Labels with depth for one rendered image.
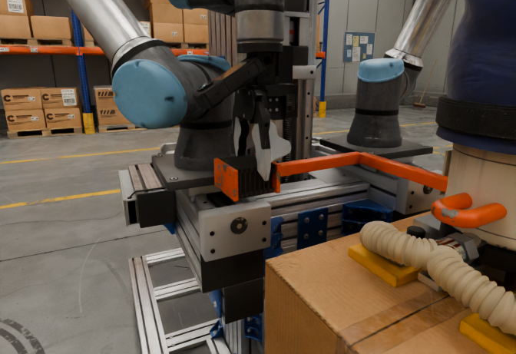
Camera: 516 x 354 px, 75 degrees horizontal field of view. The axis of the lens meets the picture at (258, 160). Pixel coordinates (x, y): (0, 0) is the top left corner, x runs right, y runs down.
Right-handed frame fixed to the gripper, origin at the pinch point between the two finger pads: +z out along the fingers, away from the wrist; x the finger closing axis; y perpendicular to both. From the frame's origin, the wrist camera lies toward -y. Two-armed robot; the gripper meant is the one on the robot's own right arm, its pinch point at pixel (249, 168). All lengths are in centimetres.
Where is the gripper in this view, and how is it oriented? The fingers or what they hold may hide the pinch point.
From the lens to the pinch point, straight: 57.0
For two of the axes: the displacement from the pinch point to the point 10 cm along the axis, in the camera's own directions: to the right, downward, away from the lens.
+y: 8.8, -1.3, 4.5
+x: -4.7, -2.3, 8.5
